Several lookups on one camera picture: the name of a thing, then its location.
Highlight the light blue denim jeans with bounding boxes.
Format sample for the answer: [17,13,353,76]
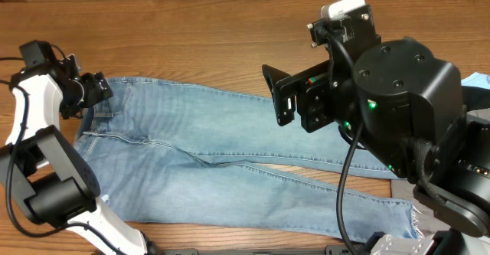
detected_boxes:
[73,76,420,244]

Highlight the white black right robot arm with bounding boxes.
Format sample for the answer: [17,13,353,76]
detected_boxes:
[263,0,489,254]

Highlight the black garment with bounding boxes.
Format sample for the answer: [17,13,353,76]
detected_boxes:
[462,86,490,112]

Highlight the light blue shirt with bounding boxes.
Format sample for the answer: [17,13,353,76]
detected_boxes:
[461,72,490,90]

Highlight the grey folded garment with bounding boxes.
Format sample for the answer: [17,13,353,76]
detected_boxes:
[390,180,440,237]

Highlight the black rail at table edge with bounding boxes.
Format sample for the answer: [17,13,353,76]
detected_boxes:
[162,244,351,255]

